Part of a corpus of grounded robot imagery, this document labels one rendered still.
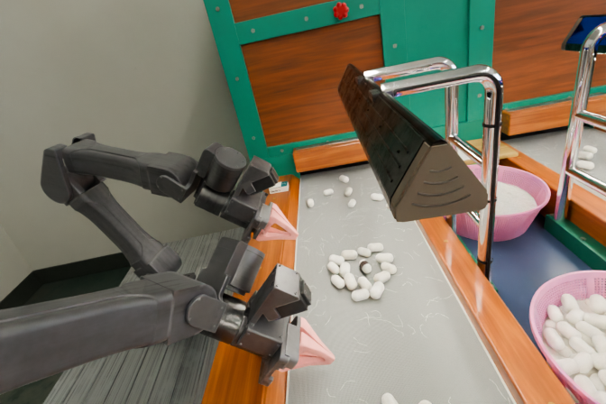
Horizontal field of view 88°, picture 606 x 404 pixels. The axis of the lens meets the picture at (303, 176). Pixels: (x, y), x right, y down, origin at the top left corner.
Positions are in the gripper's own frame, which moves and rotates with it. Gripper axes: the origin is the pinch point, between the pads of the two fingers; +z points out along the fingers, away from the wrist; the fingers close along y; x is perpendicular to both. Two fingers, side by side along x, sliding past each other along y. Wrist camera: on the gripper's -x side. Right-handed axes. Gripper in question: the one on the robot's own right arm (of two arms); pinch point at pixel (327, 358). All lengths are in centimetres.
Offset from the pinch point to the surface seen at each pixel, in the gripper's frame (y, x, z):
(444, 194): -6.9, -31.6, -8.1
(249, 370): -0.1, 8.5, -8.9
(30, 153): 135, 99, -133
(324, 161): 65, -5, -1
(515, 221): 29, -26, 34
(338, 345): 4.2, 1.5, 3.2
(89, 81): 140, 43, -114
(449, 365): -0.9, -8.8, 15.1
